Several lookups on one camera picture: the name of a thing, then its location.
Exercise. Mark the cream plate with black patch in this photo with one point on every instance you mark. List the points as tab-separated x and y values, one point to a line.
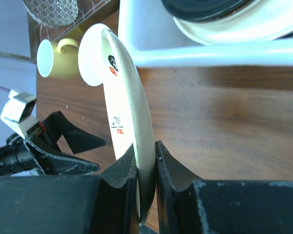
262	20

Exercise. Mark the steel dish rack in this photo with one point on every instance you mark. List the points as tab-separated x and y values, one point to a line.
90	11

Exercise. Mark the white bowl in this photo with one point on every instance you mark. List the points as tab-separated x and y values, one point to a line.
102	54

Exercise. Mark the black glossy plate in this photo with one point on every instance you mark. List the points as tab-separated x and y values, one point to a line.
203	10

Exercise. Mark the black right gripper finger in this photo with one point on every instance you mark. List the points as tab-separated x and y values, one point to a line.
188	204

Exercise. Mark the white plastic bin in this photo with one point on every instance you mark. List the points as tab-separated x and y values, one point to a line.
153	39

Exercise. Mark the cream plate with calligraphy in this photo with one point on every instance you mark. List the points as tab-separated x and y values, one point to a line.
129	118

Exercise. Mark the yellow mug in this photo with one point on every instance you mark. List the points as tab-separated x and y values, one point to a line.
58	59

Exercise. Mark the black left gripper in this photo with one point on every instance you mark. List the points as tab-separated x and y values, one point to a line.
67	200

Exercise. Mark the patterned ceramic bowl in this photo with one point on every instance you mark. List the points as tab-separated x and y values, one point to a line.
52	13

